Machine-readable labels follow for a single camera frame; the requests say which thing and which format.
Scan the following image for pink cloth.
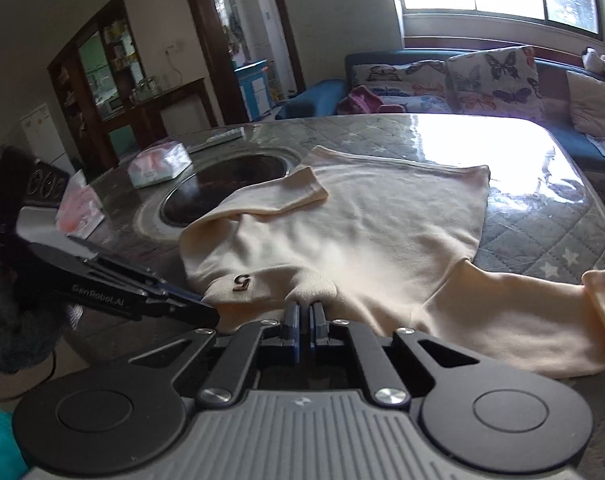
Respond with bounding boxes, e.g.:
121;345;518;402
337;85;409;116

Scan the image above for plain white cushion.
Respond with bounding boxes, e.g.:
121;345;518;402
565;70;605;142

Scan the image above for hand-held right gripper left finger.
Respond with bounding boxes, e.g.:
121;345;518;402
127;303;301;409

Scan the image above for cream long-sleeve sweater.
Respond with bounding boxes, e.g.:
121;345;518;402
179;145;605;380

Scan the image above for white pink tissue pack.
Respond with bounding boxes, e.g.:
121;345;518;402
126;142;192;190

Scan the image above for teal cloth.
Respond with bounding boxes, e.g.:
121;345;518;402
0;399;29;480

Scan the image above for flat grey remote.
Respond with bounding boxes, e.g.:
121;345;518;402
187;127;246;154

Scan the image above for dark wooden door frame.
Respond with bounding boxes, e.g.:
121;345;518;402
177;0;304;125

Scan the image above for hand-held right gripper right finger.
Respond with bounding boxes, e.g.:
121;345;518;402
309;302;484;409

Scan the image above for blue plastic cabinet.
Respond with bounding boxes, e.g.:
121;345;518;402
233;59;276;117

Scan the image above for butterfly print cushion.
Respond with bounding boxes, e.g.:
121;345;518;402
447;45;544;122
351;59;449;114

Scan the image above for white refrigerator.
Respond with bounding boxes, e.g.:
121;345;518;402
19;102;72;173

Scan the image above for person's left forearm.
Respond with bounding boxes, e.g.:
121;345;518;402
0;259;69;373

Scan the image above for wooden display cabinet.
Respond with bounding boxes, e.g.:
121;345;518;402
47;0;144;173

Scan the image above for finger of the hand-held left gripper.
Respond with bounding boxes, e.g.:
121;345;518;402
130;296;221;329
86;255;204;307

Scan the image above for black white plush toy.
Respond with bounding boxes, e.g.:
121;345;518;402
581;47;605;80

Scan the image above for pink plastic tissue pack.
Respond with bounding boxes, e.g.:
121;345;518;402
56;170;106;237

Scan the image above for dark wooden side table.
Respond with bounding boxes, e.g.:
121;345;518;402
131;77;214;147

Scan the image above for blue sofa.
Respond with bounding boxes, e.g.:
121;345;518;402
276;48;605;173

